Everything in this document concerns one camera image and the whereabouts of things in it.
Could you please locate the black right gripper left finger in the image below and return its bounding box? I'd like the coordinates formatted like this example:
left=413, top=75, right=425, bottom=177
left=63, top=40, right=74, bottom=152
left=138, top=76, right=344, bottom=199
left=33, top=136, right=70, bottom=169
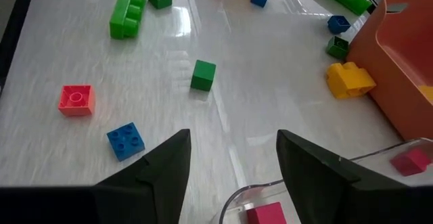
left=0, top=129, right=192, bottom=224

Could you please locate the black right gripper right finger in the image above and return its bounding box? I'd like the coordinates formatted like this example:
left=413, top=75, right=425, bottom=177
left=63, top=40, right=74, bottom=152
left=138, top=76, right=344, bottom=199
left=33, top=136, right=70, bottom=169
left=276, top=129, right=433, bottom=224

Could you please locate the small blue block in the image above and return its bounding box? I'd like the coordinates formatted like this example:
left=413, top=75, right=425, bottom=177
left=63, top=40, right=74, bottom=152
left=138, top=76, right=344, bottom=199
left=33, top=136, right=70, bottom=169
left=327, top=15, right=352, bottom=35

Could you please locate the red cube block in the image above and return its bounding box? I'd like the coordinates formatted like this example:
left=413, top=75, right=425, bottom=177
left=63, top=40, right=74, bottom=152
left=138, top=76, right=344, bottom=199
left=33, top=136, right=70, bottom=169
left=390, top=148, right=432, bottom=177
left=246, top=202, right=288, bottom=224

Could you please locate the small green block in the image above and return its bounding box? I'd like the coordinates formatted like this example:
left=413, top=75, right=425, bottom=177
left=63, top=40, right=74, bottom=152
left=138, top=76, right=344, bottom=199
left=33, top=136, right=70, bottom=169
left=325, top=36, right=349, bottom=61

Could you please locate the clear plastic bin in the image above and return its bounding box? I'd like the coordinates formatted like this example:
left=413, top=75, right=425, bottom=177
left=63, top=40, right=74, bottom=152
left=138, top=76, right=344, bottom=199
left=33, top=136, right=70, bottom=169
left=219, top=137, right=433, bottom=224

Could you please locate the large yellow block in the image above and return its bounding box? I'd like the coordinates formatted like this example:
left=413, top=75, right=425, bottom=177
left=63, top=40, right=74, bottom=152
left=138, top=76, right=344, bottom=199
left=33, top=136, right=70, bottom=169
left=326, top=61, right=377, bottom=99

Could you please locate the orange plastic bin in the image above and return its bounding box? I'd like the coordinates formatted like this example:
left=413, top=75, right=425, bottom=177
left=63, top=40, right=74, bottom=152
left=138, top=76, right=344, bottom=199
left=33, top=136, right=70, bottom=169
left=346, top=0, right=433, bottom=140

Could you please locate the coral orange block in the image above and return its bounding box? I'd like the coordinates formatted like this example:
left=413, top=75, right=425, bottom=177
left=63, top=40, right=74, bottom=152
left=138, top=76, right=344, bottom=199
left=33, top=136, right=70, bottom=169
left=58, top=84, right=96, bottom=117

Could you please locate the green cube block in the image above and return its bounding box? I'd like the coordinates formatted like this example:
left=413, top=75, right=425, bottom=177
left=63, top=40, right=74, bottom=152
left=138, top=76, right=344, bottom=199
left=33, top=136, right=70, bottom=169
left=190, top=60, right=217, bottom=92

